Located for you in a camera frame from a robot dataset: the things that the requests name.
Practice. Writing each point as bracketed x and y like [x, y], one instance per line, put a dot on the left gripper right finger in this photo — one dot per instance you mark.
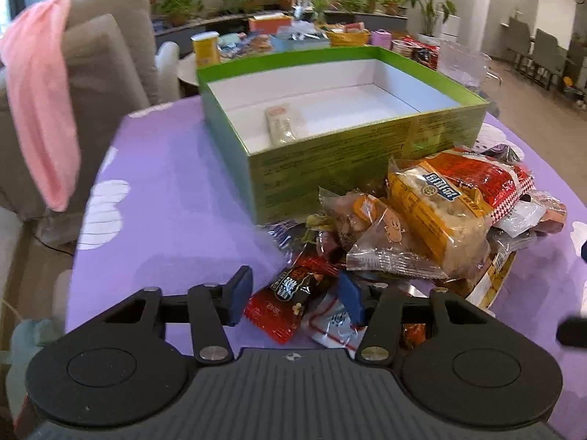
[455, 326]

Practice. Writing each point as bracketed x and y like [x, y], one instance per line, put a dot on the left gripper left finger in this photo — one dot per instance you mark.
[207, 309]

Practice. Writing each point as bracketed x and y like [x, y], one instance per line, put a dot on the red black candy packet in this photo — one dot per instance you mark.
[278, 308]

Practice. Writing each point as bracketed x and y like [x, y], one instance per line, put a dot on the white red snack packet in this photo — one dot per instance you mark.
[329, 325]

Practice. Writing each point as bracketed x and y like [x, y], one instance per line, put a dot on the clear cookie snack bag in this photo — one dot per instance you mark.
[375, 238]

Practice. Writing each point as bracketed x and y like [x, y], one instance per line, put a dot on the purple tablecloth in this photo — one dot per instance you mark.
[165, 213]

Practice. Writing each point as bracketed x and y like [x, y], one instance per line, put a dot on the yellow bread snack bag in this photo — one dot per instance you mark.
[451, 226]

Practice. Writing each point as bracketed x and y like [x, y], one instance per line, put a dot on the red checkered snack bag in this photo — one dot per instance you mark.
[495, 186]

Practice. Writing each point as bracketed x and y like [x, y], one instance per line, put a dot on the teal plush cushion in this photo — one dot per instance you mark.
[29, 337]

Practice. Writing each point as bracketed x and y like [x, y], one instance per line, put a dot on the white snack bar wrapper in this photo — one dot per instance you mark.
[284, 123]

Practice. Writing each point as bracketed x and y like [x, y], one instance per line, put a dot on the green cardboard box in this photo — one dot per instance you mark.
[362, 106]

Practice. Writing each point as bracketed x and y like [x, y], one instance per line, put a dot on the white round coffee table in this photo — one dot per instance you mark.
[187, 70]

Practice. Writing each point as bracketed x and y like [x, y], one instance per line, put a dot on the clear glass mug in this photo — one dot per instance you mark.
[465, 66]

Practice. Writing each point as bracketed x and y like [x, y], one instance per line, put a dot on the grey sofa armchair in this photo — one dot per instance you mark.
[114, 68]

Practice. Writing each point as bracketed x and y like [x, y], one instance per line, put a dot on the yellow tin can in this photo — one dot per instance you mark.
[206, 49]

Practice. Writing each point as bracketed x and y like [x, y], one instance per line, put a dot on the pink small box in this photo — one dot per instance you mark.
[382, 39]

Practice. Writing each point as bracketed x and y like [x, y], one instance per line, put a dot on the yellow wicker basket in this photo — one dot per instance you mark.
[354, 38]

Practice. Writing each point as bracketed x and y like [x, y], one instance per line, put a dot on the tall leafy potted plant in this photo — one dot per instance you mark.
[433, 13]

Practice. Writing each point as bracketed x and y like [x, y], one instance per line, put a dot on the blue grey tray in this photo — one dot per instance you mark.
[299, 41]

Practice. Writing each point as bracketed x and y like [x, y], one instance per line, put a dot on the orange tissue box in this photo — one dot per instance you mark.
[269, 23]

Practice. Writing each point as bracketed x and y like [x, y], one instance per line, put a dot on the pink towel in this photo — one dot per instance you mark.
[40, 101]

